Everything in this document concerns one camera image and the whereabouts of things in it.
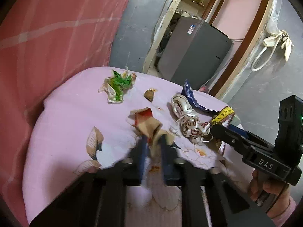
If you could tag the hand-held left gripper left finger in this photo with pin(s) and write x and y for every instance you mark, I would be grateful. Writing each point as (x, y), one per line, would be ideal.
(142, 153)

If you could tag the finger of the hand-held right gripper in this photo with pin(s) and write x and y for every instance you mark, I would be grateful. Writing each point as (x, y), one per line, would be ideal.
(239, 130)
(230, 138)

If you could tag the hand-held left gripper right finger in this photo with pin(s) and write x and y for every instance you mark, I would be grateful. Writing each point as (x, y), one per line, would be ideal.
(165, 156)

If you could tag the yellow black wrapper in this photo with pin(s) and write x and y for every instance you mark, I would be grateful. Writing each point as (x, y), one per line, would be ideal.
(223, 115)

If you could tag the brown red paper wrapper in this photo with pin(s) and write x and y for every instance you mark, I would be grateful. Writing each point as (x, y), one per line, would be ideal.
(148, 123)

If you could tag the person's right forearm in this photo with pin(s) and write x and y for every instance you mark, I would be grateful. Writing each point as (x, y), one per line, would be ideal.
(284, 211)

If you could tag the person's right hand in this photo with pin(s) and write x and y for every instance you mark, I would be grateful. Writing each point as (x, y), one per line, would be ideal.
(274, 194)

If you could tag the white red printed wrapper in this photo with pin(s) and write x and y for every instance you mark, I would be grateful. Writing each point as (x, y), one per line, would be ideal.
(189, 123)

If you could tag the small pink object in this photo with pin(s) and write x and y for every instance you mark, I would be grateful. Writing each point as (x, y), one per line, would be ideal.
(204, 89)

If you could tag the small brown scrap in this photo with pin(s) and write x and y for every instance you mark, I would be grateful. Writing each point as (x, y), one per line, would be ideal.
(149, 95)

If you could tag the blue snack wrapper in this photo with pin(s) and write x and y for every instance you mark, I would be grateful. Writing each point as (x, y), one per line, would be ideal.
(189, 93)

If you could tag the green white crumpled wrapper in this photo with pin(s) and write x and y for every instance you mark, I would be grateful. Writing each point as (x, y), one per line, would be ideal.
(117, 85)

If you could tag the pink floral cloth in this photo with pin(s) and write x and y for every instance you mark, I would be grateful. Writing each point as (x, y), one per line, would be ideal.
(78, 108)

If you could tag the grey washing machine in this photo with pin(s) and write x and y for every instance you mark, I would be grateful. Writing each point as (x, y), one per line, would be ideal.
(189, 52)

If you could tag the cream rubber gloves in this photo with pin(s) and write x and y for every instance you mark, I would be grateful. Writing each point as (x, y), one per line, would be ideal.
(285, 42)

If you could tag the pink door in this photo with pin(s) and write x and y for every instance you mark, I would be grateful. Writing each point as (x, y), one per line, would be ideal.
(239, 11)

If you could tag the clear plastic bag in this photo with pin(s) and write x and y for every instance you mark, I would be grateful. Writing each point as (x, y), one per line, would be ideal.
(273, 16)

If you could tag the red plaid cloth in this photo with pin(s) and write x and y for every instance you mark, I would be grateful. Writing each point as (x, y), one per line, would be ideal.
(47, 40)

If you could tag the brown wooden door frame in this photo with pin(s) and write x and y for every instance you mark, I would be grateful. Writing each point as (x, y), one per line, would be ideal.
(246, 52)

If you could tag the cream door frame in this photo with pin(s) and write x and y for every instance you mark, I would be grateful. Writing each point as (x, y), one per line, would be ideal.
(163, 28)

